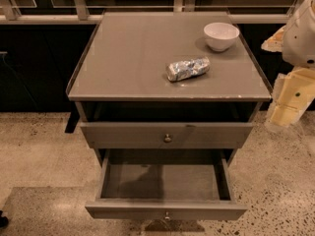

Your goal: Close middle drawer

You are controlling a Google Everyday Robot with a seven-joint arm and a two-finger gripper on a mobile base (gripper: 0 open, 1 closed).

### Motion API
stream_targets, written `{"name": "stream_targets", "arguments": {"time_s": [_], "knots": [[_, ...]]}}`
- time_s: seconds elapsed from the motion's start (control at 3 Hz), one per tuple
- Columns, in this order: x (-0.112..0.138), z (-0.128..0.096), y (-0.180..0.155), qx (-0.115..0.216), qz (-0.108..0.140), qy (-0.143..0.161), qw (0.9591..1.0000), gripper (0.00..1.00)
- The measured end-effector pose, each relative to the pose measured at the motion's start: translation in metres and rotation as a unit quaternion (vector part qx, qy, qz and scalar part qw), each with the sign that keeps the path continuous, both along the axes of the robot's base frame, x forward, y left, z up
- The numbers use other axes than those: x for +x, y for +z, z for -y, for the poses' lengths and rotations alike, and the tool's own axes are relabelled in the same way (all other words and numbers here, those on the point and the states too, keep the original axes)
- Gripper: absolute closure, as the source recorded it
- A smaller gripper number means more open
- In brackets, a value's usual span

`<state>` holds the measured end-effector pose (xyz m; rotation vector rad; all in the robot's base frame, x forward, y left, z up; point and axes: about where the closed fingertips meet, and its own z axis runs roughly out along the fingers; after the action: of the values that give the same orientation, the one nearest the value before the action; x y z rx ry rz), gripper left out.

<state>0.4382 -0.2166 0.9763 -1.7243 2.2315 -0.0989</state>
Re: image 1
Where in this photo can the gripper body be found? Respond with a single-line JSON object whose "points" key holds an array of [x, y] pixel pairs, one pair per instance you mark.
{"points": [[300, 38]]}

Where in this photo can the grey drawer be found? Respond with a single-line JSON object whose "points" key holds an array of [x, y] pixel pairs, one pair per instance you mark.
{"points": [[165, 135], [165, 184]]}

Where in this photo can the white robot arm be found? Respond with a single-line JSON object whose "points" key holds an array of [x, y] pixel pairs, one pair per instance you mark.
{"points": [[304, 16]]}

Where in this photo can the grey top drawer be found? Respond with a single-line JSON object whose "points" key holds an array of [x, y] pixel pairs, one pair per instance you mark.
{"points": [[165, 135]]}

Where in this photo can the white ceramic bowl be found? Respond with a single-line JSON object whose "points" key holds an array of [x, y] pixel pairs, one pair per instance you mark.
{"points": [[220, 36]]}

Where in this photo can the crumpled blue silver bag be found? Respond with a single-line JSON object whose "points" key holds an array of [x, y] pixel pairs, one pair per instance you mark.
{"points": [[182, 70]]}

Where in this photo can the metal window railing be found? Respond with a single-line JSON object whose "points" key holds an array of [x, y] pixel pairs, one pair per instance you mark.
{"points": [[90, 11]]}

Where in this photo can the black object at left edge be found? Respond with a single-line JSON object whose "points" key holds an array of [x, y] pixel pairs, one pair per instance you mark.
{"points": [[4, 221]]}

